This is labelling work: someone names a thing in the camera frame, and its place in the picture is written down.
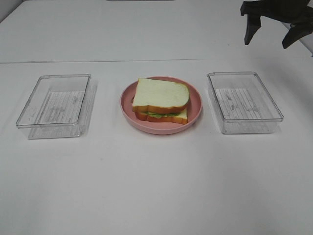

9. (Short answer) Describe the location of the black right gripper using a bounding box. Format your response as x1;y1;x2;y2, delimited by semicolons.
240;0;313;48

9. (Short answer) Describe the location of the bread slice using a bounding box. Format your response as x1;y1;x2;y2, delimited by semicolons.
135;108;188;124
132;78;189;114

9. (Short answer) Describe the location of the green lettuce leaf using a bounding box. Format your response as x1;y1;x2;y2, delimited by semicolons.
141;111;181;118

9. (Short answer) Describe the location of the right clear plastic tray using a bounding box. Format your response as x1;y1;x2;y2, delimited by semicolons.
207;71;284;134

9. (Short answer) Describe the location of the clear plastic tray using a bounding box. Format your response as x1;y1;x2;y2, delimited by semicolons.
16;74;91;140
207;71;284;134

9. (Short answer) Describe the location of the pink round plate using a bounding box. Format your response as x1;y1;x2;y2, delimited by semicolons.
120;76;202;135

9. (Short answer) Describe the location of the left clear plastic tray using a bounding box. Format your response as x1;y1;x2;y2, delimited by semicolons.
16;74;91;140

